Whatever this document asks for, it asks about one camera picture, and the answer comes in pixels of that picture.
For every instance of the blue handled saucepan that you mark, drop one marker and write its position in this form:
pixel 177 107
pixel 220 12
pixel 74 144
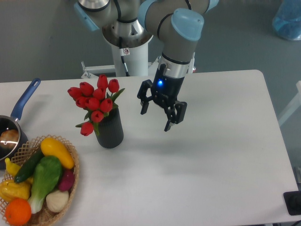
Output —
pixel 12 122

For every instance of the brown bread roll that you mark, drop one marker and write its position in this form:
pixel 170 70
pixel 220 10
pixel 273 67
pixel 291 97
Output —
pixel 9 139

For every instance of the purple red onion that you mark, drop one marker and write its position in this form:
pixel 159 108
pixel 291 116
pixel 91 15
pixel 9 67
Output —
pixel 66 181

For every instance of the orange fruit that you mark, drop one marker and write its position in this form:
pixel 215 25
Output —
pixel 18 212

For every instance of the white garlic bulb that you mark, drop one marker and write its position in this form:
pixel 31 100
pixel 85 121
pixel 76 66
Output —
pixel 57 200

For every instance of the green cucumber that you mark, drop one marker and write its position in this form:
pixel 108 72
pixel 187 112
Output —
pixel 28 167

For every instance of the black device at edge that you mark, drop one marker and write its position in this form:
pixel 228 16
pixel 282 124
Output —
pixel 293 202

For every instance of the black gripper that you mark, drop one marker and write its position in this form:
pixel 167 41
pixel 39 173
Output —
pixel 164 92

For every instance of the yellow corn cob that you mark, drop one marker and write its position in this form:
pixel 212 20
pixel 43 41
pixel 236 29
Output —
pixel 9 190

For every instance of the green bok choy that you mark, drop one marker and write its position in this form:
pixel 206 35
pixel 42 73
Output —
pixel 45 178

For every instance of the yellow squash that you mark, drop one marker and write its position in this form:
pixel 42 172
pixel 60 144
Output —
pixel 54 147

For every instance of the dark grey ribbed vase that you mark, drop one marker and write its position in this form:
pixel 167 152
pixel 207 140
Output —
pixel 110 130

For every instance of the red tulip bouquet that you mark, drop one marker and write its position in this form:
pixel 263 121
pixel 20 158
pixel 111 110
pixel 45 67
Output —
pixel 99 102

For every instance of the white frame at right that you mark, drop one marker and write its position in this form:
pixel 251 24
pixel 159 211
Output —
pixel 291 107

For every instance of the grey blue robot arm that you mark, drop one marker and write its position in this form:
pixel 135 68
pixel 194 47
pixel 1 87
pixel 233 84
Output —
pixel 129 25

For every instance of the yellow banana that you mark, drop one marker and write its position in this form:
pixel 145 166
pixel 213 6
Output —
pixel 11 167

